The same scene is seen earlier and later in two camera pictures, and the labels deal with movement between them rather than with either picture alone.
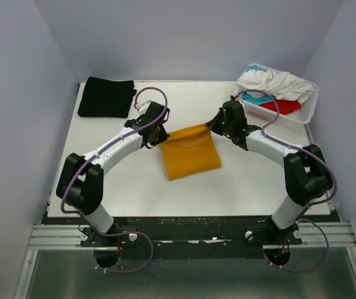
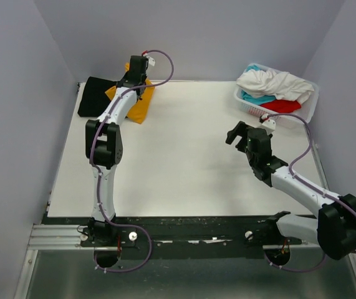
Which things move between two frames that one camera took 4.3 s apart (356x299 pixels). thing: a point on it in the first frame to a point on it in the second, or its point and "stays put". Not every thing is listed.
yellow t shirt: [189, 149] to [137, 111]
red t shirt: [285, 106] stays put
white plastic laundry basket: [272, 93] stays put
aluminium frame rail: [70, 237] stays put
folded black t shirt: [102, 98] stays put
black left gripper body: [161, 136] to [143, 78]
